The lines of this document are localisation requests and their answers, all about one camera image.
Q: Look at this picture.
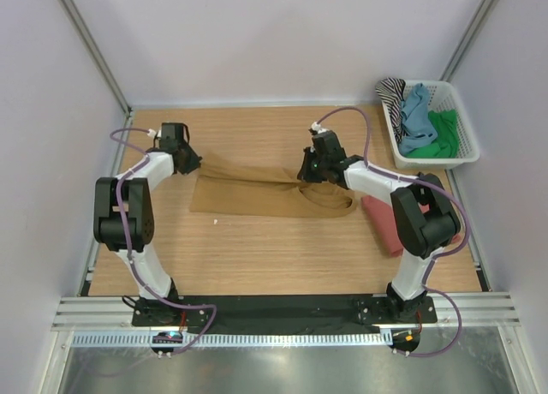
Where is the red graphic tank top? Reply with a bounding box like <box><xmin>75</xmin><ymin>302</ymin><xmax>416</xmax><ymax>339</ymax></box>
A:
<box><xmin>360</xmin><ymin>194</ymin><xmax>463</xmax><ymax>258</ymax></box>

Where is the tan brown garment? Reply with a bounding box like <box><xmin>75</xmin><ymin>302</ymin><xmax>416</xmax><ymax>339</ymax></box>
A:
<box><xmin>189</xmin><ymin>153</ymin><xmax>357</xmax><ymax>218</ymax></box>

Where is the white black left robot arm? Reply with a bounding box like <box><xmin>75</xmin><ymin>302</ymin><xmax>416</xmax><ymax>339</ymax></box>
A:
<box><xmin>93</xmin><ymin>122</ymin><xmax>201</xmax><ymax>325</ymax></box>

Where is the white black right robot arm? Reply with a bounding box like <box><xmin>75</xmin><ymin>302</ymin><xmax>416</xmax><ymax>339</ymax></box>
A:
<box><xmin>297</xmin><ymin>128</ymin><xmax>461</xmax><ymax>322</ymax></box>

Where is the striped black white garment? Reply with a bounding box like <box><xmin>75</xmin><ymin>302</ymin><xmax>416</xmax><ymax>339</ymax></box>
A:
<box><xmin>375</xmin><ymin>77</ymin><xmax>406</xmax><ymax>143</ymax></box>

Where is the light blue garment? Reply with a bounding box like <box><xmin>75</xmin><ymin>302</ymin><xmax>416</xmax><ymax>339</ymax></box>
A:
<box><xmin>398</xmin><ymin>83</ymin><xmax>438</xmax><ymax>156</ymax></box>

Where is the green garment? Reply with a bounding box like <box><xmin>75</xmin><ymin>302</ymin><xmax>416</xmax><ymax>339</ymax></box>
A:
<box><xmin>405</xmin><ymin>110</ymin><xmax>460</xmax><ymax>159</ymax></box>

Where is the white perforated plastic basket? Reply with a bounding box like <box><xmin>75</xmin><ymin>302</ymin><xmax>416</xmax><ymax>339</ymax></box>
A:
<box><xmin>375</xmin><ymin>77</ymin><xmax>480</xmax><ymax>170</ymax></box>

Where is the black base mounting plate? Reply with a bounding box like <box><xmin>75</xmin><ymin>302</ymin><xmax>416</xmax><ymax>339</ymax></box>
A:
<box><xmin>122</xmin><ymin>294</ymin><xmax>438</xmax><ymax>326</ymax></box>

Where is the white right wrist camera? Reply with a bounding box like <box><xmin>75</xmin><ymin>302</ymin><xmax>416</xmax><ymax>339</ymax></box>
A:
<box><xmin>309</xmin><ymin>122</ymin><xmax>330</xmax><ymax>136</ymax></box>

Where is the left aluminium frame post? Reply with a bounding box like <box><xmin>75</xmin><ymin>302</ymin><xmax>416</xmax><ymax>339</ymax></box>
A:
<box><xmin>58</xmin><ymin>0</ymin><xmax>132</xmax><ymax>116</ymax></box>

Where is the aluminium frame post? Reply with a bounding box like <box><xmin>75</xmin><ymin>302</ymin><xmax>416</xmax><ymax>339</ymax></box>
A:
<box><xmin>58</xmin><ymin>0</ymin><xmax>132</xmax><ymax>116</ymax></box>
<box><xmin>440</xmin><ymin>0</ymin><xmax>499</xmax><ymax>82</ymax></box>

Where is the aluminium slotted rail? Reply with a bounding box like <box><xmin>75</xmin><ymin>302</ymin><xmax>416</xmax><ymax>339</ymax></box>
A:
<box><xmin>71</xmin><ymin>331</ymin><xmax>392</xmax><ymax>349</ymax></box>

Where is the right aluminium frame post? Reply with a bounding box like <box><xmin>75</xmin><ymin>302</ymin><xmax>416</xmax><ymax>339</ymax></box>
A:
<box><xmin>440</xmin><ymin>0</ymin><xmax>499</xmax><ymax>82</ymax></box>

